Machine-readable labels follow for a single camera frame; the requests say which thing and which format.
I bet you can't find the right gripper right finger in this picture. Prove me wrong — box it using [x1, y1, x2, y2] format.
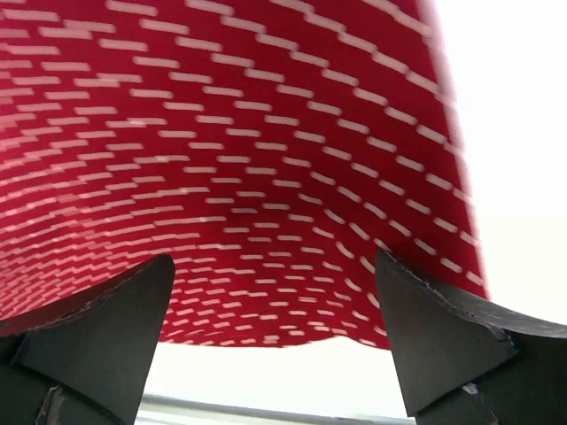
[375, 251, 566, 425]

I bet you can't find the aluminium rail frame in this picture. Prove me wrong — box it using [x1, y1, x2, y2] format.
[135, 395, 416, 424]

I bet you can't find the red polka dot skirt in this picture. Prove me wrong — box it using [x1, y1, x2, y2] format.
[1, 1, 487, 348]

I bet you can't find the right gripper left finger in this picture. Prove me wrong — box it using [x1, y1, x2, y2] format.
[1, 255, 175, 424]

